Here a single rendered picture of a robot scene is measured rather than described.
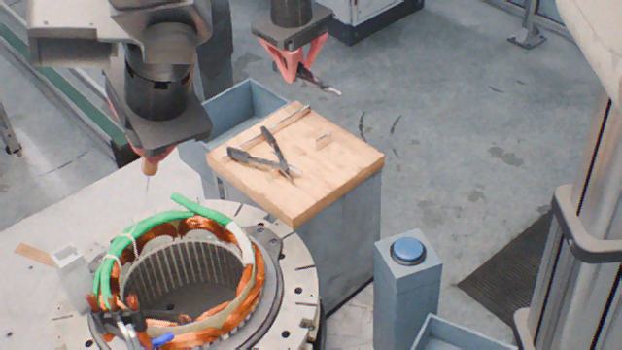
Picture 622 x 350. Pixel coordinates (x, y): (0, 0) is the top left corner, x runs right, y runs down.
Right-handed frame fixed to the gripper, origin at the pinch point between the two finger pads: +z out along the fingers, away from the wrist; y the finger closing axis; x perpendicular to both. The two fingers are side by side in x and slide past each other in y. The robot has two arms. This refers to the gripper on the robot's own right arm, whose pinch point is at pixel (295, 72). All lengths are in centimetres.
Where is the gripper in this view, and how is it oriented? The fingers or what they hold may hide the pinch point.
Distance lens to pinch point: 106.4
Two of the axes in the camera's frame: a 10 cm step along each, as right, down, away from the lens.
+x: 6.9, 4.7, -5.5
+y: -7.2, 5.0, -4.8
